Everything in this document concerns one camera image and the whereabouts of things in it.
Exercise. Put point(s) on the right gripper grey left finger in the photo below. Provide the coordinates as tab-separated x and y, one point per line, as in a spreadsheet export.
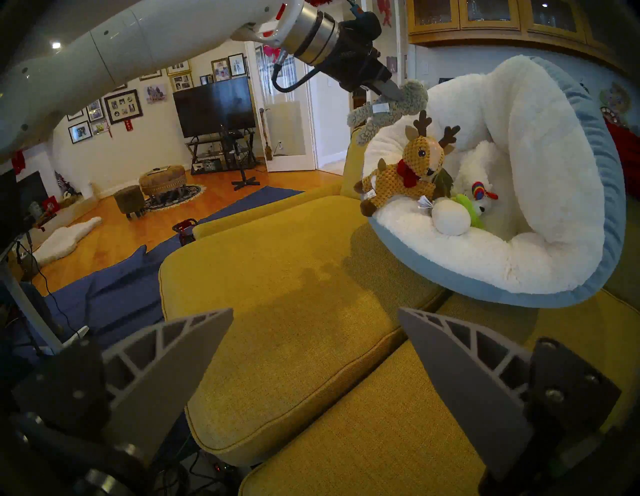
150	380

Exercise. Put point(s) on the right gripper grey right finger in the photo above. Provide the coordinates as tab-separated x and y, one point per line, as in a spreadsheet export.
475	390

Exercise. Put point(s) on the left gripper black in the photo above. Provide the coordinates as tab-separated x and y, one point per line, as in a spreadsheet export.
355	50

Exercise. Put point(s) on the grey shaggy plush toy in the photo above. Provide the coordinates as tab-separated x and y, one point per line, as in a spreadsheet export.
385	112

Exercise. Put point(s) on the crochet reindeer plush toy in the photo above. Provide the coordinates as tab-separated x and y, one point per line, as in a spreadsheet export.
400	180

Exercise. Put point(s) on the white llama plush toy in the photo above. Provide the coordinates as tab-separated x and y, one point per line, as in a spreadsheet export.
480	170

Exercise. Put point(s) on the green white leek plush toy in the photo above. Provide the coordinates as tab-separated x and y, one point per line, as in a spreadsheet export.
450	217

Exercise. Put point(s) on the bright green cactus plush toy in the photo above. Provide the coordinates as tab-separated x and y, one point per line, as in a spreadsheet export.
470	210

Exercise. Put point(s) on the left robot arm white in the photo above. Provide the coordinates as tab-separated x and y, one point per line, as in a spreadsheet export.
125	45

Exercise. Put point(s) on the white blue dog bed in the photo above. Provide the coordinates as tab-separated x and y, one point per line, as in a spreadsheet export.
550	200

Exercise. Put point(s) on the blue floor rug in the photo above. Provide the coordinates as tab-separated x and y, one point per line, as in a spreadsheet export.
115	290

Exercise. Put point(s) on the white door with mirror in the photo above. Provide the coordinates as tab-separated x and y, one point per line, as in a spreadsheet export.
290	125

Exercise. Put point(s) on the small hanging broom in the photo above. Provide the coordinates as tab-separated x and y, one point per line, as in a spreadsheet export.
266	145

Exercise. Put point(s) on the white stand leg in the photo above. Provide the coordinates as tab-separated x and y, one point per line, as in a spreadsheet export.
30	305

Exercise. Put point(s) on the red black bag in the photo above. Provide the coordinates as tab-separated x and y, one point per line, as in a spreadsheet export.
185	231

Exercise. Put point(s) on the yellow sofa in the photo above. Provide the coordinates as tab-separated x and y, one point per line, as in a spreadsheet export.
300	325

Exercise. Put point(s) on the white fur rug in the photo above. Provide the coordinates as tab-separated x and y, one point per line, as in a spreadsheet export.
65	240

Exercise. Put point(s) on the black tripod stand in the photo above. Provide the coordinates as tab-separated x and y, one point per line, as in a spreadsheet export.
242	175

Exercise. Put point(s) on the black television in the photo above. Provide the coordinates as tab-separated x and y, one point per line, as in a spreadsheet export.
215	105

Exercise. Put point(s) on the brown round stool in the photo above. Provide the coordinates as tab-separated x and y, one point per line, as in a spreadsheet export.
130	200

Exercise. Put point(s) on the television stand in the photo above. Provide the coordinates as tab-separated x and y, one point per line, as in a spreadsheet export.
210	155

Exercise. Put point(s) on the round patterned rug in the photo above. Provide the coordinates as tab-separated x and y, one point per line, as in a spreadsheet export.
192	192

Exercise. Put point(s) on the wicker basket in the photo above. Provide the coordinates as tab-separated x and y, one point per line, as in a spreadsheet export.
162	180

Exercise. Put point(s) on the red blanket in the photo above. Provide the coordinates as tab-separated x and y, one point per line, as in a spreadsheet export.
625	155

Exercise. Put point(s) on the red hanging stocking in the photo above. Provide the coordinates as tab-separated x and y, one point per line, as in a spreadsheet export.
18	162

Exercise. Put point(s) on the red hanging wall decoration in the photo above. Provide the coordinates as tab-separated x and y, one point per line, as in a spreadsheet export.
385	11

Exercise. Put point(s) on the wooden wall cabinets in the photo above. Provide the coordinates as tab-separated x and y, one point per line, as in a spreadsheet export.
500	20

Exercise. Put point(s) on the small framed wall picture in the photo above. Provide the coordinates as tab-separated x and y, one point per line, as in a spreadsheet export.
207	79

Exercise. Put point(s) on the cartoon child wall decoration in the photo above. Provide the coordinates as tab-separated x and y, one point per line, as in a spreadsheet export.
616	100

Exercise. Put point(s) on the unframed wall photo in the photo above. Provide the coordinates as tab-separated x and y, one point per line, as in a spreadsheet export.
156	93

